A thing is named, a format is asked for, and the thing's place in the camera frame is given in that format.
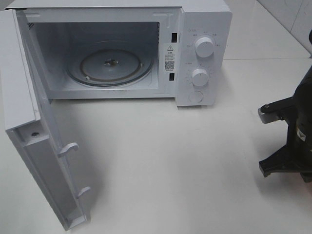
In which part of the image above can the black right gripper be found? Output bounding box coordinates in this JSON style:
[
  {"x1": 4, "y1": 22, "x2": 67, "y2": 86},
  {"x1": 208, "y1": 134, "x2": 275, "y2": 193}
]
[{"x1": 259, "y1": 73, "x2": 312, "y2": 183}]

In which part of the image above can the white microwave door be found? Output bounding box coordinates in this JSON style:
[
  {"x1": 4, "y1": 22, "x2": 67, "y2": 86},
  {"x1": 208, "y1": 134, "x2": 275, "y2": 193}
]
[{"x1": 0, "y1": 9, "x2": 86, "y2": 230}]

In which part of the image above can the white microwave oven body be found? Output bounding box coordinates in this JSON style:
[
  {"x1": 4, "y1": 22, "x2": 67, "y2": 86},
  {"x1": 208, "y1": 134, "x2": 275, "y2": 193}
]
[{"x1": 0, "y1": 0, "x2": 232, "y2": 106}]

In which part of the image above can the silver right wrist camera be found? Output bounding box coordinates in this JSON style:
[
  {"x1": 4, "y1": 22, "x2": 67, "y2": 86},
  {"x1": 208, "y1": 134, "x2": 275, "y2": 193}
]
[{"x1": 257, "y1": 105, "x2": 283, "y2": 124}]

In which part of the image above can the upper white power knob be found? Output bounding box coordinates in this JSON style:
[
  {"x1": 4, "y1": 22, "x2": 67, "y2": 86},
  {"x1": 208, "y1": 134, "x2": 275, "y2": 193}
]
[{"x1": 195, "y1": 36, "x2": 215, "y2": 58}]

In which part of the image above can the round white door-open button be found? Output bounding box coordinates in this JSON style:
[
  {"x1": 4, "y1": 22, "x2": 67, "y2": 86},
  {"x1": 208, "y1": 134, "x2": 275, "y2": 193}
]
[{"x1": 189, "y1": 91, "x2": 203, "y2": 103}]

